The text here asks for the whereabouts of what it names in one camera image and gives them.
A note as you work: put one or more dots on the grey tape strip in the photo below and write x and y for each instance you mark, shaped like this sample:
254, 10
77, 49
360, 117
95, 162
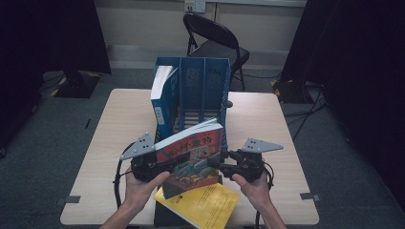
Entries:
309, 196
71, 199

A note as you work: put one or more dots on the person's left hand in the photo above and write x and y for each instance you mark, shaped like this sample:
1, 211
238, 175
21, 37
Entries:
141, 192

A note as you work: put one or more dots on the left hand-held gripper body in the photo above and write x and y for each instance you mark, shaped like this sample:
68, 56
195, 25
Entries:
143, 165

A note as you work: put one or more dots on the black folding chair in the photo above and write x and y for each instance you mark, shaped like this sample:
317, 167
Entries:
219, 47

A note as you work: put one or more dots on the small dark round object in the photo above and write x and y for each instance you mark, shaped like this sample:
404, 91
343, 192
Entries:
230, 104

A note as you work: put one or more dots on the red illustrated book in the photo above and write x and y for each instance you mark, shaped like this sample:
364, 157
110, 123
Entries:
191, 146

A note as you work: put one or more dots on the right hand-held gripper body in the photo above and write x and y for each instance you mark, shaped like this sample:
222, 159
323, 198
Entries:
251, 165

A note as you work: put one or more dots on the yellow book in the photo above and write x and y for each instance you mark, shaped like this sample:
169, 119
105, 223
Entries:
203, 203

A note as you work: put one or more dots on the black stand base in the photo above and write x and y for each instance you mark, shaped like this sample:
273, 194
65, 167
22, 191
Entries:
76, 86
293, 92

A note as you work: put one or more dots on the white wall socket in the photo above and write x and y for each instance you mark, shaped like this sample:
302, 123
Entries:
195, 5

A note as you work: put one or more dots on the blue book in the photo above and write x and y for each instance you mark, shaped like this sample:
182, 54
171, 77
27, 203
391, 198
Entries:
165, 105

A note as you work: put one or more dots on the person's right hand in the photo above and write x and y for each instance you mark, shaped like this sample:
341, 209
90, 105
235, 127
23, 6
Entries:
258, 194

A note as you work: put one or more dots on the black curtain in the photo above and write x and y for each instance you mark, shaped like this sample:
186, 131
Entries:
47, 38
356, 63

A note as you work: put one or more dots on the blue plastic file rack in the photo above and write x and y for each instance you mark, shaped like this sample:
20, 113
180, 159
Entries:
216, 95

